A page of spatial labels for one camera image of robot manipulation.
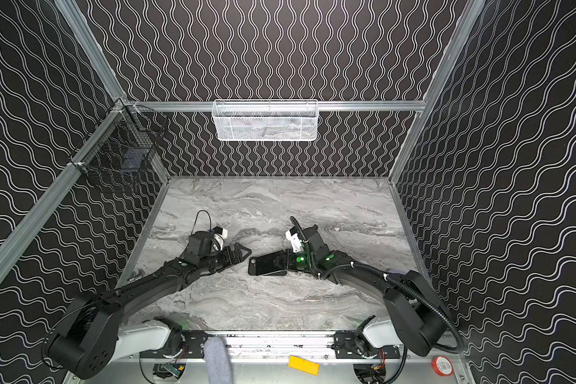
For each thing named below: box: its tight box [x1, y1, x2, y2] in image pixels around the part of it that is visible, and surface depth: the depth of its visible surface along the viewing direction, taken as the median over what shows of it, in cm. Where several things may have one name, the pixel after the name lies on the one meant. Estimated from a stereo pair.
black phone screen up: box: [248, 249, 286, 276], surface depth 89 cm
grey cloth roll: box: [203, 336, 234, 384], surface depth 71 cm
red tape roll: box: [431, 355, 455, 377], surface depth 71 cm
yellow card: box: [288, 354, 320, 376], surface depth 73 cm
